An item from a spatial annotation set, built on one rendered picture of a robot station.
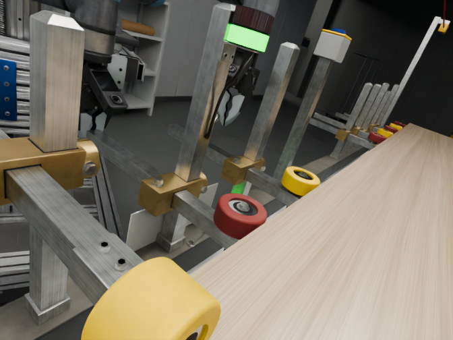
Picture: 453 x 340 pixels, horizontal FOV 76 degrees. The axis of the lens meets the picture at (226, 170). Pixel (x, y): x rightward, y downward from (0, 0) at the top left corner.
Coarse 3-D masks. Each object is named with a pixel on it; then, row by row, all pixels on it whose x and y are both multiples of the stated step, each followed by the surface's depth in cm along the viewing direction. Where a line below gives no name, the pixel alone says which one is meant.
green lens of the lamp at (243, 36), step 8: (232, 24) 42; (232, 32) 42; (240, 32) 41; (248, 32) 41; (256, 32) 41; (232, 40) 42; (240, 40) 41; (248, 40) 41; (256, 40) 41; (264, 40) 42; (256, 48) 42; (264, 48) 43
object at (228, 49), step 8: (272, 16) 42; (240, 24) 41; (264, 32) 42; (224, 40) 44; (224, 48) 45; (232, 48) 46; (248, 48) 42; (224, 56) 45; (232, 56) 47; (248, 56) 44; (240, 72) 46; (232, 80) 47; (224, 88) 48; (216, 104) 50; (216, 112) 50; (208, 136) 52
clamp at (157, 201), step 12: (144, 180) 51; (168, 180) 53; (180, 180) 54; (192, 180) 56; (204, 180) 59; (144, 192) 51; (156, 192) 49; (168, 192) 50; (192, 192) 56; (204, 192) 59; (144, 204) 51; (156, 204) 50; (168, 204) 52; (156, 216) 51
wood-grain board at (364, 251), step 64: (320, 192) 60; (384, 192) 71; (448, 192) 88; (256, 256) 36; (320, 256) 40; (384, 256) 45; (448, 256) 51; (256, 320) 28; (320, 320) 30; (384, 320) 33; (448, 320) 36
